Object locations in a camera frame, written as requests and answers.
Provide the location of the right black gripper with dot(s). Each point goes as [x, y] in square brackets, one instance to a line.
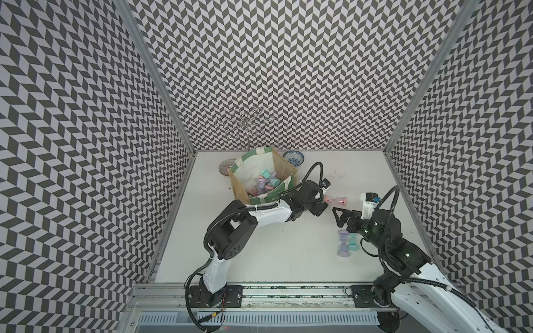
[355, 216]

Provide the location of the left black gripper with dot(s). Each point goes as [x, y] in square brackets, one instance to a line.
[319, 209]

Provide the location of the pink hourglass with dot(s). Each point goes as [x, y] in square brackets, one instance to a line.
[336, 201]

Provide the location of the purple hourglass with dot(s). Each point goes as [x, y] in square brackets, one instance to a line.
[343, 250]

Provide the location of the teal hourglass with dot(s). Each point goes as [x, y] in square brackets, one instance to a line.
[353, 243]
[269, 178]

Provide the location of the brown green canvas bag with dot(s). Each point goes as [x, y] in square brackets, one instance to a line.
[245, 173]

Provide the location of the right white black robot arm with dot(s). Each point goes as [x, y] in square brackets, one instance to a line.
[411, 280]

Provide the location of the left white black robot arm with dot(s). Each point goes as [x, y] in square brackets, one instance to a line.
[227, 236]

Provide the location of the blue white ceramic bowl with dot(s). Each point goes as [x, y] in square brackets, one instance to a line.
[295, 158]

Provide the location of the pink glass bowl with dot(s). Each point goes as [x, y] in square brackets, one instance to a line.
[225, 166]

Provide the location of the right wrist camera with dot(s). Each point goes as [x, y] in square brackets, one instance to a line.
[370, 201]

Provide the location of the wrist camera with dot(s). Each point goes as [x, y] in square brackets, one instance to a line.
[325, 184]
[370, 201]

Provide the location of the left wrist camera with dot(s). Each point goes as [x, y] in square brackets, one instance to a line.
[325, 184]

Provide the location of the silver wire tree stand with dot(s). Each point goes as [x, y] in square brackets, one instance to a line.
[242, 121]

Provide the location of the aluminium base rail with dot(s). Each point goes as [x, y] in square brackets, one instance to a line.
[322, 297]

